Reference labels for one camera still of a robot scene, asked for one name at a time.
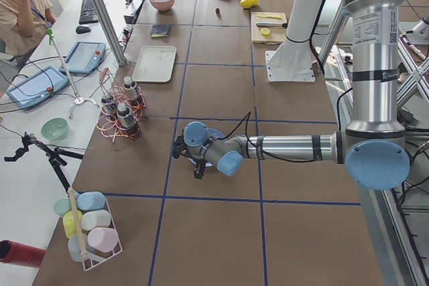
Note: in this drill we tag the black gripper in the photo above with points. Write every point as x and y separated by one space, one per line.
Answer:
200 167

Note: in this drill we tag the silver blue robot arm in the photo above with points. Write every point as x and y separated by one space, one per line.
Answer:
371 146
419 28

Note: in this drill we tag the tea bottle front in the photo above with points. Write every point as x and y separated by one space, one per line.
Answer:
127 120

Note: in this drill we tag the tea bottle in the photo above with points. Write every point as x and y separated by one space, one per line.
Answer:
132 91
127 120
109 105

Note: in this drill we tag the blue plastic cup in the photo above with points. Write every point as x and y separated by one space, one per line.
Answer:
91 201

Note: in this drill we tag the tea bottle back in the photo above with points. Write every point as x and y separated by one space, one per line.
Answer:
132 91

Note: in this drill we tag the tea bottle middle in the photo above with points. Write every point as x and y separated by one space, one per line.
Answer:
109 105

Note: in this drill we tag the white plastic cup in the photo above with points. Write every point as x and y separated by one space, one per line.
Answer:
94 219

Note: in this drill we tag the pink plastic cup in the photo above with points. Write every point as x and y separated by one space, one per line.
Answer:
103 239

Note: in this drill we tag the cream bear tray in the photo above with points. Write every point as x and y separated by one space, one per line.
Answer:
154 64

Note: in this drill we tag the yellow plastic cup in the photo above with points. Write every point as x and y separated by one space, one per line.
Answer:
69 224

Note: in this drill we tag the reach grabber stick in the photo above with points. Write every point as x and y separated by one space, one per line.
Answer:
78 99

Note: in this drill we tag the black small tripod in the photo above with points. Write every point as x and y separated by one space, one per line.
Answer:
54 156

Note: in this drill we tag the grey folded cloth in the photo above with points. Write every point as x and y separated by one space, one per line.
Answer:
160 31

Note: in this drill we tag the green bowl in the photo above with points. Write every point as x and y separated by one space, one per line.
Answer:
55 129

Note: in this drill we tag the half lemon slice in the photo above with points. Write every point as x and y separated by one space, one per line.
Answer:
265 31

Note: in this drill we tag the wooden cutting board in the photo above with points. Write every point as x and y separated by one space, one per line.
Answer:
277 35

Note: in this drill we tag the blue teach pendant far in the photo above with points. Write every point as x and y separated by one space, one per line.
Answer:
85 57

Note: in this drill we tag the blue teach pendant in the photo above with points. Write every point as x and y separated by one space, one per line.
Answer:
34 90
85 57

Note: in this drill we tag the yellow plastic knife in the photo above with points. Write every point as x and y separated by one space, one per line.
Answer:
269 16

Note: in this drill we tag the blue teach pendant near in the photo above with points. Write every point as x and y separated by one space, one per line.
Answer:
34 90

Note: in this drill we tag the black computer mouse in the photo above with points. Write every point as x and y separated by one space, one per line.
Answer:
81 29

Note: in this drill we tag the black keyboard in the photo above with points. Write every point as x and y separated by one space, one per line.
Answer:
87 13

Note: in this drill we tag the red cylinder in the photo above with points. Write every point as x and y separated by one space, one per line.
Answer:
15 253

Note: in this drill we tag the seated person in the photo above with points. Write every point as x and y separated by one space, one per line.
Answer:
24 24

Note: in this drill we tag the copper wire bottle rack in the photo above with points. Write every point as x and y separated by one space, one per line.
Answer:
108 125

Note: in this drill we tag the white wire cup basket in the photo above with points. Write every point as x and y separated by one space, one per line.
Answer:
78 246

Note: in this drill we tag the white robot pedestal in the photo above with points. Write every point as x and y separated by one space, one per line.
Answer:
292 61

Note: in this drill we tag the aluminium frame post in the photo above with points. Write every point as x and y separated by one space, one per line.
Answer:
109 31

